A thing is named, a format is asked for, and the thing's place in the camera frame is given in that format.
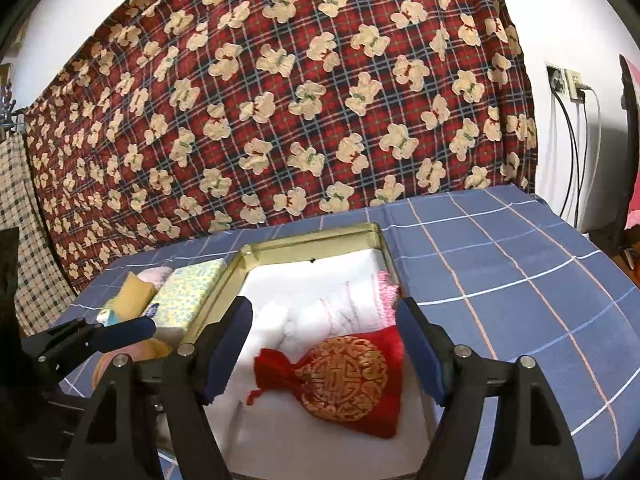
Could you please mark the dark clothes hanger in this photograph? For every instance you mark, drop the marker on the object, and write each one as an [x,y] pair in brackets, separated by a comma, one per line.
[9,110]

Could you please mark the red plaid bear blanket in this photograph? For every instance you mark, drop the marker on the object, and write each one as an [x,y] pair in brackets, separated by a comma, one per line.
[280,100]

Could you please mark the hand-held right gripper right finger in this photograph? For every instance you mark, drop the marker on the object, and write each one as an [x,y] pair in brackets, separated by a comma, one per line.
[420,357]

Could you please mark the red embroidered pouch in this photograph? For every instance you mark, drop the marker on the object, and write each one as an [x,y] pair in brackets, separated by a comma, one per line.
[345,380]

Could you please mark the yellow sponge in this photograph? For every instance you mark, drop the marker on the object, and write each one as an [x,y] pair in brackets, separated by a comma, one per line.
[132,295]

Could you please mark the blue checked bedsheet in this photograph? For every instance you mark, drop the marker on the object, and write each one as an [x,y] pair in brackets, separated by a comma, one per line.
[505,285]

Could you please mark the rectangular gold tin box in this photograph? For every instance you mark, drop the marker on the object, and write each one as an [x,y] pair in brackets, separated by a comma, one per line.
[310,241]

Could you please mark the pink cloth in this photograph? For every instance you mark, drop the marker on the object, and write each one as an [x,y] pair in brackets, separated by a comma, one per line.
[634,160]

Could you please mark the teal small packet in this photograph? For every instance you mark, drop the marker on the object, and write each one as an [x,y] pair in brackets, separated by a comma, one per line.
[107,316]

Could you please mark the beige checked hanging cloth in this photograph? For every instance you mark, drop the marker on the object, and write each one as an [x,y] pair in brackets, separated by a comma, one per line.
[25,240]

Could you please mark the pink fluffy pad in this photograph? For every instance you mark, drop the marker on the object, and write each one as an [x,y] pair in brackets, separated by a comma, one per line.
[152,277]

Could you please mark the white wall socket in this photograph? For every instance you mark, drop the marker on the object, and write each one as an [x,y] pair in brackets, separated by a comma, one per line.
[565,80]

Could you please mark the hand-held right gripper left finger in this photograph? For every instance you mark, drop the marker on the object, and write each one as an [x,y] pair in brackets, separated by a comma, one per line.
[225,352]

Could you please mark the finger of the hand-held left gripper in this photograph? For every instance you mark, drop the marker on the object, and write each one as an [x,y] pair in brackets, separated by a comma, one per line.
[65,335]
[127,330]

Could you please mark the floral tissue box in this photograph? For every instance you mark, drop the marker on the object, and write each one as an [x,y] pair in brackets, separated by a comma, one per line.
[192,292]

